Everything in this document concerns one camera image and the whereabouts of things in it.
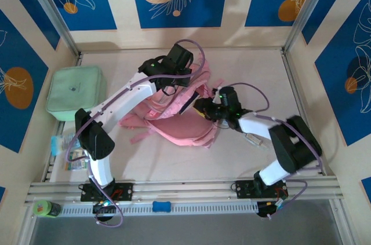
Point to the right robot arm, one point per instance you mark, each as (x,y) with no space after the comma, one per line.
(292,146)

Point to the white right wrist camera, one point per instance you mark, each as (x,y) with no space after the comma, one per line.
(217,97)

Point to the blue bone-shaped clip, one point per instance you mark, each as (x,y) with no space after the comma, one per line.
(161,206)

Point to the pink backpack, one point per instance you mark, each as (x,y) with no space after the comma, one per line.
(185,126)

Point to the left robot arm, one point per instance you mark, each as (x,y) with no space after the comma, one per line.
(124,103)

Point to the aluminium frame post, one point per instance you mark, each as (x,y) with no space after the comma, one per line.
(307,10)
(52,13)

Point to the green orange marker pack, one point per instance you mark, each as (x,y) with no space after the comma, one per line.
(74,165)

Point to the blue white tissue packet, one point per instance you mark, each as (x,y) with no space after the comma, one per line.
(58,143)

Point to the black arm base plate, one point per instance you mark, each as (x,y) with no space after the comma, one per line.
(124,191)
(243,189)

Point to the aluminium cross rail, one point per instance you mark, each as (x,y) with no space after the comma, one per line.
(185,190)

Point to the green tape roll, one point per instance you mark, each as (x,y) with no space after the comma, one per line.
(43,208)

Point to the mint green storage case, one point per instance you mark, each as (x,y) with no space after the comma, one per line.
(72,94)

